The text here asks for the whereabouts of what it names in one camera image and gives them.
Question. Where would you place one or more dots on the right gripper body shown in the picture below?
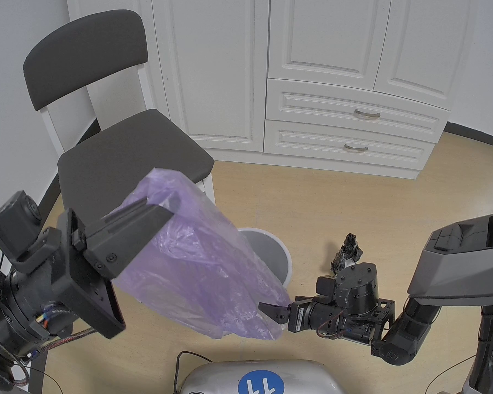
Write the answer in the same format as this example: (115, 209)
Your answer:
(320, 316)

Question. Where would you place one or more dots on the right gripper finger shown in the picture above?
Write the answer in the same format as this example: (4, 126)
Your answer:
(277, 313)

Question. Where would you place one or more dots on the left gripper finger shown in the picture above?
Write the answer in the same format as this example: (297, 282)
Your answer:
(119, 220)
(119, 248)

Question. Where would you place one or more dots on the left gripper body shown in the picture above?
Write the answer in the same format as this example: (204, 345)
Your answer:
(94, 298)

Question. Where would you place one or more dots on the purple plastic bag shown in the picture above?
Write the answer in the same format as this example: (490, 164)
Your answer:
(213, 269)

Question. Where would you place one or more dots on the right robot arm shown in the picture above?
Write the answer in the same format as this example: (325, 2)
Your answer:
(456, 261)

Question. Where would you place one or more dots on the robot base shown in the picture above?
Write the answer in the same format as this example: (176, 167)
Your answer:
(213, 380)

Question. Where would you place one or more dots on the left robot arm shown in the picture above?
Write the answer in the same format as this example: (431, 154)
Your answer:
(0, 330)

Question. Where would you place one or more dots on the white trash bin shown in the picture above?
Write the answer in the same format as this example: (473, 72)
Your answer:
(271, 253)

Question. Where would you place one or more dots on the crumpled black plastic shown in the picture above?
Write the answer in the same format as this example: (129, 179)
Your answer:
(349, 248)

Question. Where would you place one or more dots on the white printed wrapper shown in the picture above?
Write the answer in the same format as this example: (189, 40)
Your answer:
(349, 263)

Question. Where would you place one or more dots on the white chair grey cushions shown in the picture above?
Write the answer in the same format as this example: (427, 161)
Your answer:
(86, 51)

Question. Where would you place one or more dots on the white wardrobe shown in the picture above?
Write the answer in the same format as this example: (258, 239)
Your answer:
(320, 23)

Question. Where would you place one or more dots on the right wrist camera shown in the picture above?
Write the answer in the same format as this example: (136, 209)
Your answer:
(326, 287)

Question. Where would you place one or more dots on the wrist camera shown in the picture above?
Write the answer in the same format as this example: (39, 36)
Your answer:
(326, 287)
(14, 224)

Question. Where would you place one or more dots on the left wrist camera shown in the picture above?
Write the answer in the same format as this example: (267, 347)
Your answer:
(14, 224)

